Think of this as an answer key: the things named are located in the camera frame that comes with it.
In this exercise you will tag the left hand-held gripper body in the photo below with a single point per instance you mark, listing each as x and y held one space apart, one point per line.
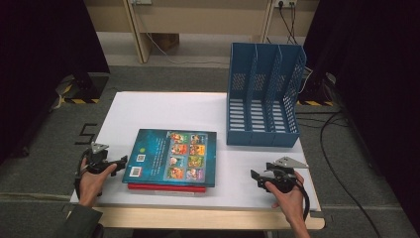
97 158

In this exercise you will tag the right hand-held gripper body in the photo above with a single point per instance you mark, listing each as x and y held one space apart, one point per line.
280 180

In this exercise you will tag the teal picture book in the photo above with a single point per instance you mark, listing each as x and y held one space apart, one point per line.
155 158

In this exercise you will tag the blue plastic file rack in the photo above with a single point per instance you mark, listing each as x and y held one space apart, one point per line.
264 135

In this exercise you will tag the brown cardboard box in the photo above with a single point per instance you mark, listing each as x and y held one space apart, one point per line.
166 41

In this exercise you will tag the red picture book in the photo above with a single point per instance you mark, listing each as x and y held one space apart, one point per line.
165 187

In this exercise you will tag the person's right hand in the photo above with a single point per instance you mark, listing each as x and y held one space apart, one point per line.
292 205

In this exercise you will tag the white wall socket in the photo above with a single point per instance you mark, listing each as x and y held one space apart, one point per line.
285 2

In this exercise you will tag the beige wooden furniture frame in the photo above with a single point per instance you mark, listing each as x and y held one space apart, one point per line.
204 20

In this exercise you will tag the person's left hand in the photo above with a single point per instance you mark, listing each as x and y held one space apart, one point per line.
90 185

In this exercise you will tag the black curtain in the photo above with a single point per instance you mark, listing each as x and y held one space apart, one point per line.
39 66
379 82

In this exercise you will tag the black stand base striped tape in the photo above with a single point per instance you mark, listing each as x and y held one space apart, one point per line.
313 95
85 87

